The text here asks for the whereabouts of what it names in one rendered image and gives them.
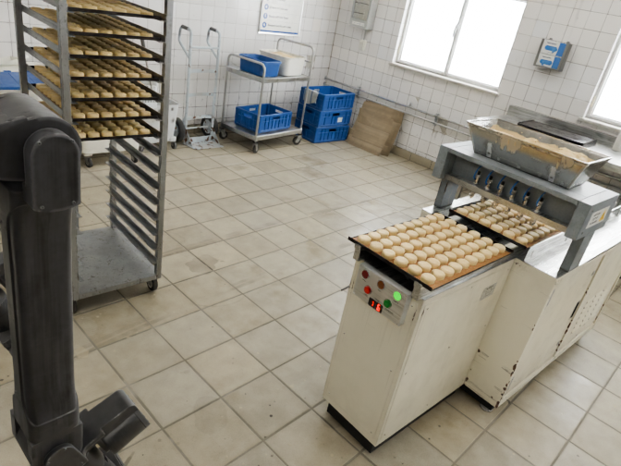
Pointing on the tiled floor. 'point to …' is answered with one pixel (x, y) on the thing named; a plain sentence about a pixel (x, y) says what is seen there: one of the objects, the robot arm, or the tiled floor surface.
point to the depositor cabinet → (540, 311)
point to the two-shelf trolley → (261, 99)
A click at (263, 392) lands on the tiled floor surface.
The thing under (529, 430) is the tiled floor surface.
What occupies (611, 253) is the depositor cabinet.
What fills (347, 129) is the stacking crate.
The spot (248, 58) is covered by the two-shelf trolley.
